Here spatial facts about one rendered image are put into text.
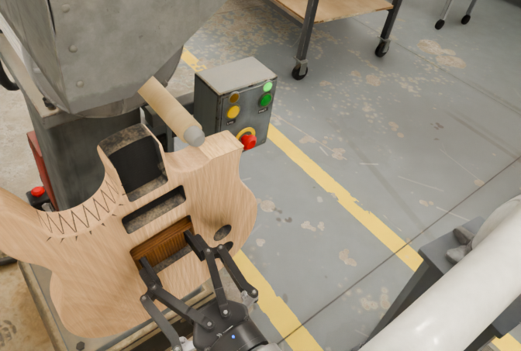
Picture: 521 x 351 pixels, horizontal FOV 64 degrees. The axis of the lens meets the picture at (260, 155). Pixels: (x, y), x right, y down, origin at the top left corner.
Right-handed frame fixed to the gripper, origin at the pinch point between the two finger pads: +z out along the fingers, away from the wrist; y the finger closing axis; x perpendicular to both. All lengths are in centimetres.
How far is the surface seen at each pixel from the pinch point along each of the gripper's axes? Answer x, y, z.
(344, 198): -124, 107, 42
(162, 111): 19.8, 6.9, 6.9
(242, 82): 1.9, 31.7, 24.0
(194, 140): 19.4, 7.6, 0.1
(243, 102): -1.6, 30.4, 22.1
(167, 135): -21, 19, 42
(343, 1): -98, 220, 160
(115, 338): -75, -17, 27
